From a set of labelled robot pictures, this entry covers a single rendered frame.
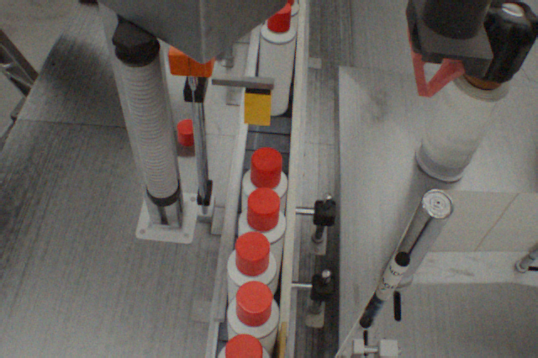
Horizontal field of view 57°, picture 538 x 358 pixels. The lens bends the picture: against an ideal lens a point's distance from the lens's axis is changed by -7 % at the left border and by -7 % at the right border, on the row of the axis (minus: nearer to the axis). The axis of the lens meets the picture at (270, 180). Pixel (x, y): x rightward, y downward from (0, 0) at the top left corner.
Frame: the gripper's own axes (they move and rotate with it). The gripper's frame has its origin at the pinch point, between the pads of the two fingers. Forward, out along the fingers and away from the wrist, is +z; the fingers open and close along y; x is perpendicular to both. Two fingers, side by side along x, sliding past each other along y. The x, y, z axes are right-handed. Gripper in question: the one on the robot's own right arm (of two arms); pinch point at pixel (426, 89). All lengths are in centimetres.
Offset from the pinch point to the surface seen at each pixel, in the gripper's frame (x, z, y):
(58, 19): 124, 111, 152
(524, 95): -30, 27, 31
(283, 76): 15.3, 17.1, 18.6
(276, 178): 15.2, 7.8, -7.6
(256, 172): 17.3, 6.8, -7.8
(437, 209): -2.4, 8.2, -9.7
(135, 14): 26.0, -15.4, -11.4
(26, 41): 134, 111, 136
